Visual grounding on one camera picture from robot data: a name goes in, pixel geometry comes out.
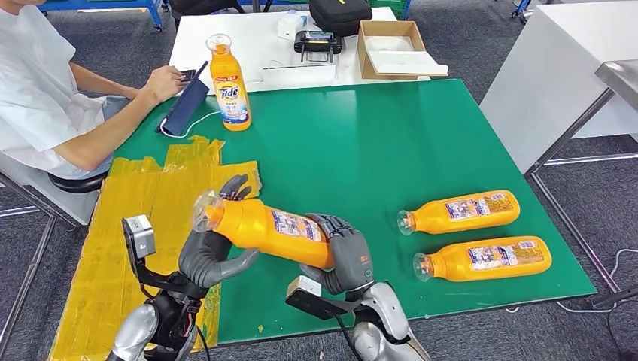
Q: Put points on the person's right forearm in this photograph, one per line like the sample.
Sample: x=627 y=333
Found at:
x=99 y=137

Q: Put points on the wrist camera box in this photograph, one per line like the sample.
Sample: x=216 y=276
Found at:
x=139 y=236
x=304 y=288

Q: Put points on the white bench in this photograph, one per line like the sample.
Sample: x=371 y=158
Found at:
x=70 y=208

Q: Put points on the white table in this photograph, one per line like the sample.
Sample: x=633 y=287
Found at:
x=259 y=47

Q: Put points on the person's right hand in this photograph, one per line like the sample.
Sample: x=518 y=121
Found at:
x=162 y=84

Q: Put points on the black chair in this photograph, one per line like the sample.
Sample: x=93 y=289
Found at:
x=199 y=5

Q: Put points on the robot right hand grey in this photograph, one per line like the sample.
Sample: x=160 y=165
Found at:
x=354 y=259

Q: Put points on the orange detergent bottle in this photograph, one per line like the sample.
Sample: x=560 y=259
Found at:
x=498 y=259
x=264 y=229
x=229 y=94
x=473 y=212

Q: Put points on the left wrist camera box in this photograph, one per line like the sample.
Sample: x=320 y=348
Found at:
x=139 y=236

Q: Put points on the blue cart frame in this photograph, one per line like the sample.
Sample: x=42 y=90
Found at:
x=521 y=6

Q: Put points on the smartphone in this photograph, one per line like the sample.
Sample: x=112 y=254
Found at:
x=188 y=74

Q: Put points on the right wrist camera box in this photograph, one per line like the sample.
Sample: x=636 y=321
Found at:
x=304 y=288

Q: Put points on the white sheet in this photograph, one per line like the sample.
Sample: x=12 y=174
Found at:
x=404 y=63

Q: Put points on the green plastic crate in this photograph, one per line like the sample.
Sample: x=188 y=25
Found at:
x=391 y=5

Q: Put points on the flat white box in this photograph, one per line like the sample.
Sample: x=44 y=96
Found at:
x=299 y=75

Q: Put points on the yellow taped cardboard sheet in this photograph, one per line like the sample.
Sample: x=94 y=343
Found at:
x=124 y=224

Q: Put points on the white plastic pack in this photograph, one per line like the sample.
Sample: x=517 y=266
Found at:
x=289 y=24

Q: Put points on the metal frame leg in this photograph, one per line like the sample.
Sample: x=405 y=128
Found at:
x=26 y=279

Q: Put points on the open cardboard box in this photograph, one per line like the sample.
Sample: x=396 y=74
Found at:
x=363 y=56

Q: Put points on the person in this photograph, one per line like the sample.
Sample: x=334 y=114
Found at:
x=30 y=99

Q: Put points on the green table mat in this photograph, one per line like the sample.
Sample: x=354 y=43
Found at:
x=374 y=139

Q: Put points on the black carrying case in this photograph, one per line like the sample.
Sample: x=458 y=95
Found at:
x=339 y=15

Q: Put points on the blue metal rack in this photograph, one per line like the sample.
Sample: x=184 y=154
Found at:
x=109 y=5

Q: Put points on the white plastic bag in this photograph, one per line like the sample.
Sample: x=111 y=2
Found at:
x=389 y=43

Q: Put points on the stainless steel table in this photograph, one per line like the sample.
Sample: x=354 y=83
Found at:
x=620 y=77

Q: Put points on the black stool seat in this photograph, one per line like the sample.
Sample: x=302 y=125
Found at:
x=75 y=183

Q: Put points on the robot left hand grey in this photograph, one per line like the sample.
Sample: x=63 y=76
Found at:
x=199 y=259

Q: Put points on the person's left forearm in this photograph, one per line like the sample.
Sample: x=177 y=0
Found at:
x=99 y=82

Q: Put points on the white cabinet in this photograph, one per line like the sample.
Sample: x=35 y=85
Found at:
x=543 y=82

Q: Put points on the tablet with dark blue cover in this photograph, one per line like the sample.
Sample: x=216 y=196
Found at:
x=184 y=107

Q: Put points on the black remote controller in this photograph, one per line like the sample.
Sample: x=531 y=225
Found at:
x=317 y=43

